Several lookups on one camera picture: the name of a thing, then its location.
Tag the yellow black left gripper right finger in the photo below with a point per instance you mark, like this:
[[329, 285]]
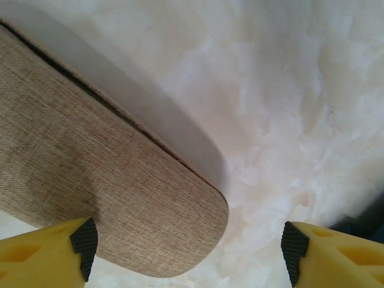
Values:
[[345, 264]]

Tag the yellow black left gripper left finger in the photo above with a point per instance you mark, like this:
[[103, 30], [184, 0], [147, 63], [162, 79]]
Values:
[[39, 261]]

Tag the navy blue backpack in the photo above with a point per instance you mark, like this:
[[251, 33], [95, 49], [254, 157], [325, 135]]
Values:
[[363, 225]]

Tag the brown fabric glasses case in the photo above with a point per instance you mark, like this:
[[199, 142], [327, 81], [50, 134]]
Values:
[[105, 165]]

